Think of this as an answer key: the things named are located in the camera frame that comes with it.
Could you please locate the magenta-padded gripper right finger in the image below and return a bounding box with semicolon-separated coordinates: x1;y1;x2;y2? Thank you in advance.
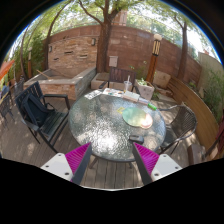
131;142;184;186

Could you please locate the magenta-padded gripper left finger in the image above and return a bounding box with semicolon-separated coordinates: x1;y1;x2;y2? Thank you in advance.
40;142;93;186

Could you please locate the green mouse pad, wrist rest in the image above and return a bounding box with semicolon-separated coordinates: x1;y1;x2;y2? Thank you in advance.
121;106;154;130

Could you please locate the brown wicker chair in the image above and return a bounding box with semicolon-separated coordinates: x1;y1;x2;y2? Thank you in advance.
156;104;198;156

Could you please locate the black slatted armchair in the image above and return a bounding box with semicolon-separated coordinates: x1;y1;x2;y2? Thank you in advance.
14;81;71;154

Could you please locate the pale blue booklet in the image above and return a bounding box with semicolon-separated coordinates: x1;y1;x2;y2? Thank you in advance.
137;97;150;106

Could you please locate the curved wooden bench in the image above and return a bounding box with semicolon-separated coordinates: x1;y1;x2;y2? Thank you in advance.
166;76;221;161

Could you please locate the white square planter with plant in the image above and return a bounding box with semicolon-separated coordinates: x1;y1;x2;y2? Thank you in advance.
134;78;156;101

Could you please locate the black and white paper strip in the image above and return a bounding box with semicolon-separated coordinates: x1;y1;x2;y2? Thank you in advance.
84;89;103;100

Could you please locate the stone water basin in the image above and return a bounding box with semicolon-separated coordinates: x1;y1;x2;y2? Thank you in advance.
23;66;98;101

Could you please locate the beige stone block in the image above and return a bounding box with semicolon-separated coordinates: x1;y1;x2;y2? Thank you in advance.
153;69;172;89

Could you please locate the clear plastic cup with straw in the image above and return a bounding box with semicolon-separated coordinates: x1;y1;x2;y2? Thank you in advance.
123;75;133;94

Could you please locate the colourful magazine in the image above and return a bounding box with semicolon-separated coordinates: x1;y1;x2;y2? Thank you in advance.
102;87;125;98

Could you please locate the dark wooden slatted chair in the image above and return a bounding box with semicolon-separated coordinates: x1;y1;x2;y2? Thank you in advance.
98;66;141;96

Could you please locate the orange parasol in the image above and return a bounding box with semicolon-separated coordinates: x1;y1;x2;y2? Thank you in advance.
0;59;16;81

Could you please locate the slim tree trunk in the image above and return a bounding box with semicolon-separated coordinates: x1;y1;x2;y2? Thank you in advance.
173;13;190;81

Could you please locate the leaning tree trunk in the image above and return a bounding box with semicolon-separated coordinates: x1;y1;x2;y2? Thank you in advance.
42;6;68;71

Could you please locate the forked tree trunk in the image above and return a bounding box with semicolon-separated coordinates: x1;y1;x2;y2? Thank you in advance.
78;0;128;74

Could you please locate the wooden garden lamp post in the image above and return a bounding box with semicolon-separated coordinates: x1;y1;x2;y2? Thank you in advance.
145;33;163;84

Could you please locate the grey wall utility box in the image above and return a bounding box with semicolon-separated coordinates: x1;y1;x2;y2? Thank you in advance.
108;55;119;68

